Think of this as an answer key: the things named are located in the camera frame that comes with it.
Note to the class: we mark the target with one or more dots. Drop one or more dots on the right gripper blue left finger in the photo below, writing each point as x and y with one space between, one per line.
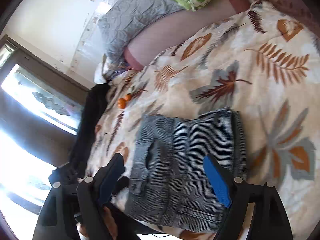
72 202

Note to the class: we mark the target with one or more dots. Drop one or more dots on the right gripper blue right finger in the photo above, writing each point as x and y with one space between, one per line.
269 220

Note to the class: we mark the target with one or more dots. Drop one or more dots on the blue denim jeans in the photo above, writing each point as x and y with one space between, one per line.
168 185

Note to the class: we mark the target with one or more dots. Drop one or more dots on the person's right hand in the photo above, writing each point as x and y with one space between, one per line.
109 222

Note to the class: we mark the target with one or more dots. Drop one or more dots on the black garment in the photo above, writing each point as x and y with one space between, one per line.
77 162

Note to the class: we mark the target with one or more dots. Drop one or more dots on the orange tangerine front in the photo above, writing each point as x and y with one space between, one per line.
122 103

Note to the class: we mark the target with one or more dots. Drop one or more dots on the orange tangerine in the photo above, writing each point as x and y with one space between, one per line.
128 97
122 103

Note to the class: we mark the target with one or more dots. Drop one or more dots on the orange tangerine rear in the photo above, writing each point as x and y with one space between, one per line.
128 97

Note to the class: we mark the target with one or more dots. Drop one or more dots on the white cloth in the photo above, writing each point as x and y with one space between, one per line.
101 71

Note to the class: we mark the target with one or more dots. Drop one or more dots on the leaf pattern cream blanket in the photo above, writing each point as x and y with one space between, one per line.
262 63

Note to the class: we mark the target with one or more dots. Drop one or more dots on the grey quilted pillow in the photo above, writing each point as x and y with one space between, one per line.
125 20

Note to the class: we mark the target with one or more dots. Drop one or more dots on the window frame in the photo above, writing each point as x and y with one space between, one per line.
40 115

